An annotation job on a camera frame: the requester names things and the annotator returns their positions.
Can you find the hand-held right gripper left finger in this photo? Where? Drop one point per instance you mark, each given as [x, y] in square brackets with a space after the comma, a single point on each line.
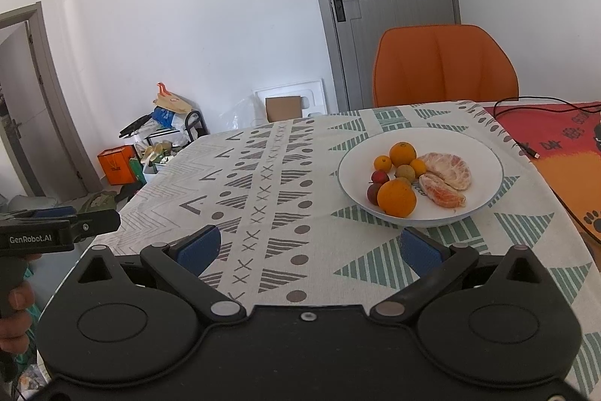
[199, 250]

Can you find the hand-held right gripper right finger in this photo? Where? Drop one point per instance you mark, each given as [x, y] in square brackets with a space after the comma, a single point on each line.
[420, 253]

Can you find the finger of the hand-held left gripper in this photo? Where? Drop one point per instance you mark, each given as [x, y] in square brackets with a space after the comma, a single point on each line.
[98, 222]
[51, 212]

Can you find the peeled orange segment piece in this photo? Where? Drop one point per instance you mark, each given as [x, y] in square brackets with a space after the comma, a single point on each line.
[441, 195]

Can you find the small dark plum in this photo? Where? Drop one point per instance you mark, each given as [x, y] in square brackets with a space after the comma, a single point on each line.
[372, 193]

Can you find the small yellow-green fruit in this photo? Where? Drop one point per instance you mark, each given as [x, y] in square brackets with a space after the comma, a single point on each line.
[404, 172]

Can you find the small kumquat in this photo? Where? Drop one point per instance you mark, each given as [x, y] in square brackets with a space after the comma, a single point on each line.
[382, 163]
[418, 167]

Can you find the small red plum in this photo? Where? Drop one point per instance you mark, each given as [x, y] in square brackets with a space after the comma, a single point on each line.
[378, 177]

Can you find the peeled orange half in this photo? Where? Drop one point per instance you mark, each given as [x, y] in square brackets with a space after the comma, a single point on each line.
[448, 168]

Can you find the white plate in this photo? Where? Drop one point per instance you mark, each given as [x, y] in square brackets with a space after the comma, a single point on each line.
[479, 152]

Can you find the person's left hand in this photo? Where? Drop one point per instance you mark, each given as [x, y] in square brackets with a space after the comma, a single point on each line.
[16, 335]

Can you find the green cloth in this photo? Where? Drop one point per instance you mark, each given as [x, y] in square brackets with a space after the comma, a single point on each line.
[96, 201]

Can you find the orange box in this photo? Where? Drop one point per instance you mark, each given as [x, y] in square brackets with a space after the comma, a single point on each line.
[117, 164]

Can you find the green bag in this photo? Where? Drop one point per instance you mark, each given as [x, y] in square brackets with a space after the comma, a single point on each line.
[137, 171]

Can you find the grey side door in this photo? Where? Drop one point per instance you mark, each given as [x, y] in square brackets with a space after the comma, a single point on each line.
[28, 124]

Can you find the black folded object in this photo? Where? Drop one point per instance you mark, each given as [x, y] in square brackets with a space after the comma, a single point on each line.
[136, 124]

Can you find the patterned tablecloth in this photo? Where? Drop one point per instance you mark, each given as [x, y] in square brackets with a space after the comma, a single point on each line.
[281, 175]

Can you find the blue and white bag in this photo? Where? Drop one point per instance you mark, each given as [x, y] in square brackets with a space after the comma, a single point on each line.
[162, 117]

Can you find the clear plastic bag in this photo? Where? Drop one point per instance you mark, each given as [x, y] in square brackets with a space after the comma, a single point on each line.
[239, 114]

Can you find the brown paper bag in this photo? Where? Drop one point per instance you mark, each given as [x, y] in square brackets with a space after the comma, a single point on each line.
[171, 100]

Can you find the orange cat-print mat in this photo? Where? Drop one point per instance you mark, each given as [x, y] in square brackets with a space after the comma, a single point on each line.
[563, 175]

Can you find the cardboard box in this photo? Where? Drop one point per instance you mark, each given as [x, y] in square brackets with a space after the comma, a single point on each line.
[281, 109]

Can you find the orange chair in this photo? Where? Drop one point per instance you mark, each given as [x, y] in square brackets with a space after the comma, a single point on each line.
[441, 67]

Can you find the white foam board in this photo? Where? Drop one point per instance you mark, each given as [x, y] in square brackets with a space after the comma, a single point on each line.
[310, 91]

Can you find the black metal frame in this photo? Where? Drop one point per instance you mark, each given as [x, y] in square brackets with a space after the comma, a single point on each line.
[188, 126]

